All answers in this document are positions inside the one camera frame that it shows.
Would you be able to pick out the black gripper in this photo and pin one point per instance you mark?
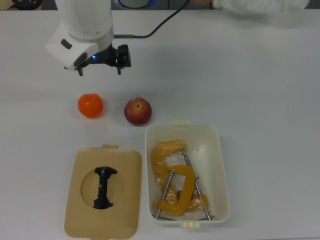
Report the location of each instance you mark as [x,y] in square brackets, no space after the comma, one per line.
[105,56]

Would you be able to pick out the orange fruit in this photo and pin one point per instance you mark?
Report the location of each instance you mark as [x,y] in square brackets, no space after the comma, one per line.
[90,105]

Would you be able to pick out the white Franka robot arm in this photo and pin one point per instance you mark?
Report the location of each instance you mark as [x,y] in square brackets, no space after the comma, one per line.
[85,20]

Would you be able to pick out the tan container lid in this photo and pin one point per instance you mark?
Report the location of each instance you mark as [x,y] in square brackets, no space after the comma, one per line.
[75,200]

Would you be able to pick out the white plastic container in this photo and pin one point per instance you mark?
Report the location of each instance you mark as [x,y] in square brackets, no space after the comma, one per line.
[220,162]

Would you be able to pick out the person's hand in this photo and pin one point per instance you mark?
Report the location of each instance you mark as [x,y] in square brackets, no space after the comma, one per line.
[203,1]

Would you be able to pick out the red apple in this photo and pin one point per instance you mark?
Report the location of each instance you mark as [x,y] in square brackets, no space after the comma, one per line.
[138,111]

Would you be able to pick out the dark rounded object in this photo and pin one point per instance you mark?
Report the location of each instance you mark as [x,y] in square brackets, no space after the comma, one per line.
[27,3]

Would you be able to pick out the large yellow C-clamp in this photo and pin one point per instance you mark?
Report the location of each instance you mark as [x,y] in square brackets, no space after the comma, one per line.
[160,155]

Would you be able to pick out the small yellow C-clamp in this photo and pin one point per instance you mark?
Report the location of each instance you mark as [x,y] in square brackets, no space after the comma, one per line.
[186,180]

